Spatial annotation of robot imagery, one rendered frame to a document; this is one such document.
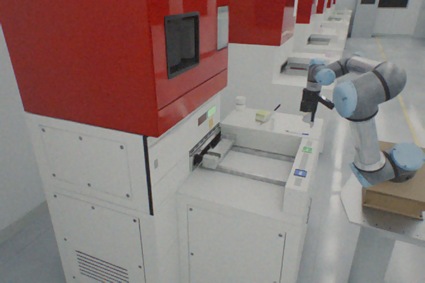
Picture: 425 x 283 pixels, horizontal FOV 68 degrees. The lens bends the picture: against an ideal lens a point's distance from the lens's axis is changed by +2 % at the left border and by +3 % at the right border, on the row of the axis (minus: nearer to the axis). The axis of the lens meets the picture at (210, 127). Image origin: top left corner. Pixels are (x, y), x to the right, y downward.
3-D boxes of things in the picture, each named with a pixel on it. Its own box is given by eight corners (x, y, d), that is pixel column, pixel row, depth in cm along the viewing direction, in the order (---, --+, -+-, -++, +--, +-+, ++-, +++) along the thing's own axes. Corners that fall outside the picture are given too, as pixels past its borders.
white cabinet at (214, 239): (181, 304, 192) (175, 193, 159) (233, 209, 274) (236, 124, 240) (286, 349, 170) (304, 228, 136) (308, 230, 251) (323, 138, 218)
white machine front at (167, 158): (149, 215, 143) (142, 136, 127) (216, 141, 212) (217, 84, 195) (155, 216, 142) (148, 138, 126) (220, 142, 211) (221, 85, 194)
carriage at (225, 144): (202, 166, 176) (202, 162, 175) (224, 140, 207) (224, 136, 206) (214, 169, 173) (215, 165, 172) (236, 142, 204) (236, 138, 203)
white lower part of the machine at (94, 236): (67, 292, 201) (40, 183, 167) (143, 212, 270) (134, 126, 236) (164, 336, 176) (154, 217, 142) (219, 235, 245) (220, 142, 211)
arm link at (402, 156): (424, 169, 133) (435, 162, 121) (391, 180, 135) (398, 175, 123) (407, 144, 138) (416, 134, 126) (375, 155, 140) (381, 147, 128)
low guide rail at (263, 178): (202, 167, 181) (202, 163, 180) (203, 165, 183) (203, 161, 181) (288, 187, 163) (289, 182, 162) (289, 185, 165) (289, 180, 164)
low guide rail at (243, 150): (219, 147, 204) (219, 143, 202) (220, 146, 205) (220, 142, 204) (296, 163, 186) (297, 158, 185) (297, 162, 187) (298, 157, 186)
